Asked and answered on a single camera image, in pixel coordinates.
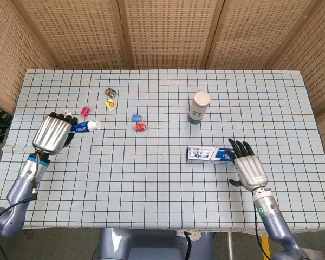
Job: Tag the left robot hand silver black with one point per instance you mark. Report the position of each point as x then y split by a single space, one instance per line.
51 132

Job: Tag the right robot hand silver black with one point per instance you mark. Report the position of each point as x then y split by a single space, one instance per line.
250 170

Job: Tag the blue toothpaste tube white cap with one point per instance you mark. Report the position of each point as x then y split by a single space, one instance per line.
86 126

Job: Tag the blue white toothpaste box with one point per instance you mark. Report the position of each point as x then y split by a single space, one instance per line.
205 155

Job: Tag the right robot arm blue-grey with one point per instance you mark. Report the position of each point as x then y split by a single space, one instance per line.
276 227

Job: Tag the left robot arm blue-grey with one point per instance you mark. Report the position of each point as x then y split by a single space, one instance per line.
16 195

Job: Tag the magenta wrapped candy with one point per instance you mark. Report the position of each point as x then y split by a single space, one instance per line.
86 111

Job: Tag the yellow wrapped candy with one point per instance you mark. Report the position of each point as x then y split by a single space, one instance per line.
110 103

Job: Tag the black wrapped candy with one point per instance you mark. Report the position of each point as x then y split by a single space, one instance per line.
110 92

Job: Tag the yellow floor tape strip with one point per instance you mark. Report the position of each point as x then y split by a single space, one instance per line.
265 243

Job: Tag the metal table leg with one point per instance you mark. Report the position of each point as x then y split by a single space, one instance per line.
229 246

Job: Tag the beige tumbler with blue base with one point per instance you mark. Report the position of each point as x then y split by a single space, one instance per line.
199 107

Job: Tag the blue wrapped candy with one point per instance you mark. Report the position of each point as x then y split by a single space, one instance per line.
136 118

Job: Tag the red wrapped candy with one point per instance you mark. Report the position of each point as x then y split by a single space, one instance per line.
140 127

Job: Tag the white checkered tablecloth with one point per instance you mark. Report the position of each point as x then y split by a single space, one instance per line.
151 184

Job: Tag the blue-grey robot torso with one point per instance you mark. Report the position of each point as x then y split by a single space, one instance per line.
140 246

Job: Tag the woven bamboo folding screen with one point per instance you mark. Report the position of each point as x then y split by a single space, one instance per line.
168 32

